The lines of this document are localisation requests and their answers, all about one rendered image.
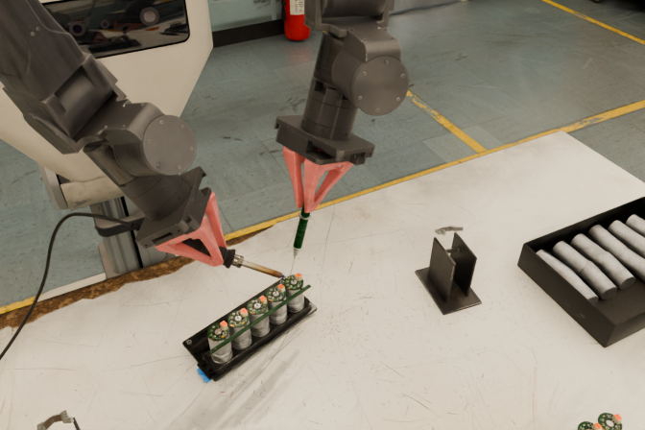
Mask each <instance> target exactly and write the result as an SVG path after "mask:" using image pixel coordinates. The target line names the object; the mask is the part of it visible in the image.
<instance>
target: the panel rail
mask: <svg viewBox="0 0 645 430"><path fill-rule="evenodd" d="M311 287H312V286H311V285H309V284H308V285H306V286H305V287H303V288H301V287H299V291H297V292H296V293H294V294H293V295H292V296H290V297H289V298H287V299H286V300H284V299H283V300H282V302H281V303H280V304H279V305H277V306H276V307H274V308H273V309H271V310H270V311H268V312H267V313H266V312H265V311H264V312H263V314H264V315H262V316H261V317H259V318H258V319H256V320H255V321H253V322H251V323H250V324H248V325H246V324H245V325H244V328H242V329H241V330H239V331H238V332H236V333H235V334H233V335H232V336H230V337H229V338H224V341H223V342H221V343H220V344H218V345H217V346H215V347H213V348H212V349H211V350H209V351H208V352H207V353H206V354H207V355H208V356H210V355H211V354H212V353H214V352H215V351H217V350H218V349H220V348H221V347H223V346H225V345H226V344H228V343H229V342H231V341H232V340H234V339H235V338H237V337H238V336H240V335H241V334H243V333H244V332H246V331H247V330H249V329H250V328H251V327H253V326H254V325H256V324H257V323H259V322H261V321H262V320H264V319H265V318H267V317H268V316H270V315H271V314H273V312H275V311H276V310H278V309H279V308H281V307H282V306H284V305H285V304H286V303H288V302H289V301H291V300H292V299H294V298H296V297H297V296H299V295H300V294H302V293H303V292H305V291H306V290H308V289H309V288H311ZM210 352H211V353H210Z"/></svg>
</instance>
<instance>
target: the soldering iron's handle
mask: <svg viewBox="0 0 645 430"><path fill-rule="evenodd" d="M141 226H142V225H140V224H138V223H135V222H131V224H130V229H132V228H133V230H136V231H139V230H140V228H141ZM181 242H182V243H183V244H185V245H187V246H189V247H191V248H193V249H195V250H197V251H200V252H202V253H204V254H206V255H208V256H211V255H210V253H209V251H208V249H207V248H206V246H205V245H204V244H203V242H202V240H201V239H195V240H193V239H192V238H189V239H186V240H184V241H181ZM218 247H219V246H218ZM219 250H220V252H221V255H222V257H223V260H224V264H223V265H224V266H226V268H228V269H229V268H230V266H231V264H232V261H233V259H234V255H235V252H236V250H235V249H232V250H230V249H227V248H224V247H221V246H220V247H219Z"/></svg>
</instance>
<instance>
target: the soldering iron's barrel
mask: <svg viewBox="0 0 645 430"><path fill-rule="evenodd" d="M231 266H234V267H236V268H239V269H240V268H241V266H243V267H246V268H249V269H252V270H255V271H258V272H260V273H263V274H266V275H271V276H273V277H277V278H281V277H282V273H281V272H278V271H276V270H272V269H269V268H267V267H264V266H261V265H258V264H255V263H252V262H250V261H247V260H244V256H242V255H238V254H235V255H234V259H233V261H232V264H231Z"/></svg>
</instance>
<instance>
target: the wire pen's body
mask: <svg viewBox="0 0 645 430"><path fill-rule="evenodd" d="M311 217H312V216H311V214H310V212H309V213H305V212H304V201H303V205H302V210H301V212H300V213H299V224H298V228H297V233H296V236H295V241H294V245H293V247H294V248H296V249H301V247H302V243H303V239H304V235H305V231H306V228H307V224H308V220H310V219H311Z"/></svg>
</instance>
